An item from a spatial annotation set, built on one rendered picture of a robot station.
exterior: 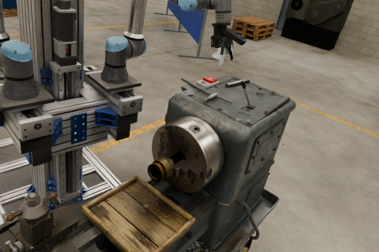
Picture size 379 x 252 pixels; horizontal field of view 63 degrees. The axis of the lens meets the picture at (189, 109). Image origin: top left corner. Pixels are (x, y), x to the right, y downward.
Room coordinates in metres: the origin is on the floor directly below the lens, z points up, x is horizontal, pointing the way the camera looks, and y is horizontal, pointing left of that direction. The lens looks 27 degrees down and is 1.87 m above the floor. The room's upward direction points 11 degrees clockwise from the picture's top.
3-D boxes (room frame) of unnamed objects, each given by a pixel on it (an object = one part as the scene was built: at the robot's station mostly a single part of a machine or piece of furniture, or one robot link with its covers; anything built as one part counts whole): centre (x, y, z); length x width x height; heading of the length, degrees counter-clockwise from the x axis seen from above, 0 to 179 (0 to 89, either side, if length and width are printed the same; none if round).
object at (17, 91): (1.25, 0.79, 1.21); 0.15 x 0.15 x 0.10
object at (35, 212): (0.64, 0.40, 1.13); 0.08 x 0.08 x 0.03
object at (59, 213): (0.67, 0.38, 0.99); 0.20 x 0.10 x 0.05; 146
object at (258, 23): (9.28, -1.40, 0.22); 1.25 x 0.86 x 0.44; 149
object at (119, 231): (0.91, 0.12, 0.89); 0.36 x 0.30 x 0.04; 56
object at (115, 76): (1.61, 0.46, 1.21); 0.15 x 0.15 x 0.10
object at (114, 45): (1.62, 0.45, 1.33); 0.13 x 0.12 x 0.14; 154
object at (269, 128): (1.46, -0.23, 1.06); 0.59 x 0.48 x 0.39; 146
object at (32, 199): (0.64, 0.40, 1.17); 0.04 x 0.04 x 0.03
